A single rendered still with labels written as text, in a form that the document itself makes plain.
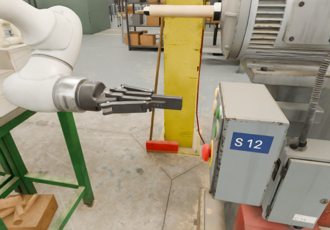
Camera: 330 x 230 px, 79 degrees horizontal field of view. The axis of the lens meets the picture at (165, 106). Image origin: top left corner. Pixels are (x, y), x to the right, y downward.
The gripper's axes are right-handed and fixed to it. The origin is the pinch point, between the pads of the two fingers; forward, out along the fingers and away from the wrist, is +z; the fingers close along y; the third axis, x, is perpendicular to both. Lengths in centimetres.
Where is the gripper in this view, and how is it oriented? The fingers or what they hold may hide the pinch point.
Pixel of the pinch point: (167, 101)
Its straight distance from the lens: 46.5
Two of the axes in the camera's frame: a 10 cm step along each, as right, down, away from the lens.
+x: 0.0, -8.7, -4.9
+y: -1.8, 4.8, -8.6
